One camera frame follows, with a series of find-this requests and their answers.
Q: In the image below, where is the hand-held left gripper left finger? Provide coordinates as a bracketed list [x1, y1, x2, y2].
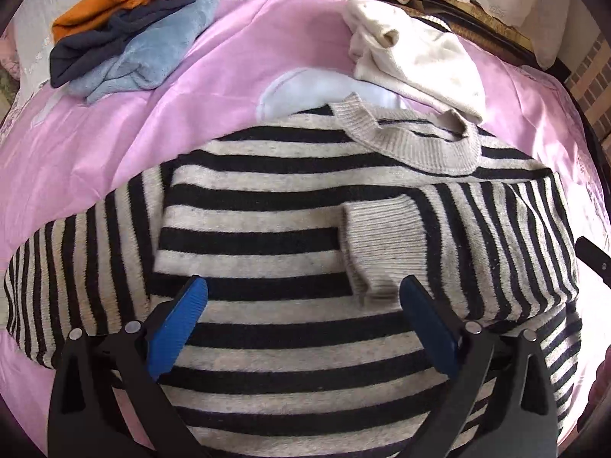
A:
[47, 274, 209, 458]

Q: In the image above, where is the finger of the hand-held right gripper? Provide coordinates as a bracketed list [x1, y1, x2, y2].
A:
[575, 236, 611, 292]

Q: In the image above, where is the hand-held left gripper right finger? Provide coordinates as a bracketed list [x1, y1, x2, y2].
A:
[400, 274, 561, 458]

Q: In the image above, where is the black grey striped knit sweater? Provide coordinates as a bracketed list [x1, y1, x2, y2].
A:
[2, 93, 584, 458]

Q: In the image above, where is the floral bed sheet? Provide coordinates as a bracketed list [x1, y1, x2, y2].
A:
[568, 71, 611, 249]

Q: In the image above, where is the pink blanket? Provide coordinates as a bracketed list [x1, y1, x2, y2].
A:
[0, 0, 611, 458]

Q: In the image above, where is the dark striped bed mat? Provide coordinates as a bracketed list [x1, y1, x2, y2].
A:
[344, 0, 571, 79]

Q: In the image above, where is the white knit garment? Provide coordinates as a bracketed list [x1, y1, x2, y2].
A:
[343, 0, 487, 125]

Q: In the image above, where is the thin white cloth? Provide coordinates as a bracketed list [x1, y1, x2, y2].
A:
[258, 68, 411, 122]

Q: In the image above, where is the light blue fleece cloth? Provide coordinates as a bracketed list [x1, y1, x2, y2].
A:
[67, 0, 220, 106]

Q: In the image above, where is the navy cloth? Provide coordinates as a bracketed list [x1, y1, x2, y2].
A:
[49, 0, 199, 89]

